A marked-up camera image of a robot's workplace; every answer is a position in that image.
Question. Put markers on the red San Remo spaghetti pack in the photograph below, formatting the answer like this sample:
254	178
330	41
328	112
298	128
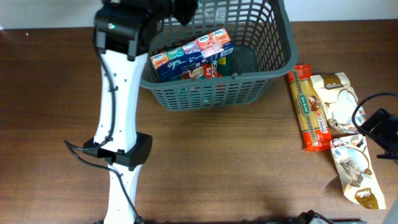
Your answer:
315	131

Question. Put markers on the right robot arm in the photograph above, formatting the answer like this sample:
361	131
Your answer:
381	127

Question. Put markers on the beige snack bag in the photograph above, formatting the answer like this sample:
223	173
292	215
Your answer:
338	100
357	177

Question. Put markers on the green Nescafe coffee bag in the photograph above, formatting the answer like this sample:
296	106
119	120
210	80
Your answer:
215	69

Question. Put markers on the Kleenex tissue multipack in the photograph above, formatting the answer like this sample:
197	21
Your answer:
203	50

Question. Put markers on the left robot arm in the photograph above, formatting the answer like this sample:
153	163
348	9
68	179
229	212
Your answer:
122	36

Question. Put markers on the grey plastic basket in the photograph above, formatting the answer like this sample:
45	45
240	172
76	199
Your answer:
264	49

